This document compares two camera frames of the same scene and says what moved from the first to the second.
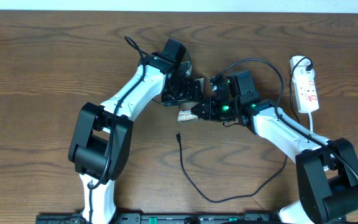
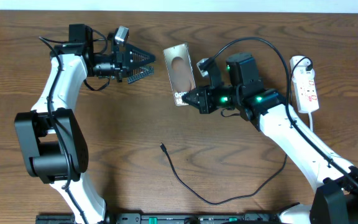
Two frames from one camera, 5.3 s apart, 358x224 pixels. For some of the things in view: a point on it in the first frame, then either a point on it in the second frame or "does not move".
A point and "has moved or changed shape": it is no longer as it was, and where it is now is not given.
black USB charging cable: [212, 78] → [228, 198]
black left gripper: [195, 94] → [123, 59]
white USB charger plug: [300, 73] does not move
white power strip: [305, 84] does not move
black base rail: [171, 218] does not move
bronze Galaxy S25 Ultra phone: [184, 112] has moved or changed shape
